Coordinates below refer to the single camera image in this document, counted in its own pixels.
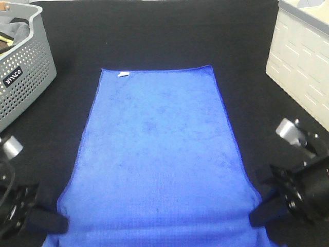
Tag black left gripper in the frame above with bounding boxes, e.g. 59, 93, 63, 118
1, 161, 69, 238

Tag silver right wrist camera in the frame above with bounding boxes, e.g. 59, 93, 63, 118
276, 118, 307, 147

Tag grey towel in basket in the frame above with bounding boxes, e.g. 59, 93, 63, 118
1, 22, 30, 45

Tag grey perforated plastic basket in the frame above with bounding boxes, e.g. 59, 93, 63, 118
1, 1, 57, 131

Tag blue microfiber towel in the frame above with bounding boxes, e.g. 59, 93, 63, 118
44, 65, 273, 246

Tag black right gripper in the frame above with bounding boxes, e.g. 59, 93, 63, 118
249, 155, 328, 227

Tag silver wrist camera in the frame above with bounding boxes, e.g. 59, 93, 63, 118
1, 136, 24, 161
276, 118, 307, 147

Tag brown and yellow cloths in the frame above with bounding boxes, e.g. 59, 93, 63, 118
0, 32, 14, 55

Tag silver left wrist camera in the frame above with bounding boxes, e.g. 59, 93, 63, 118
1, 136, 24, 161

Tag white plastic storage crate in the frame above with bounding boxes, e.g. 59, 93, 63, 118
266, 1, 328, 129

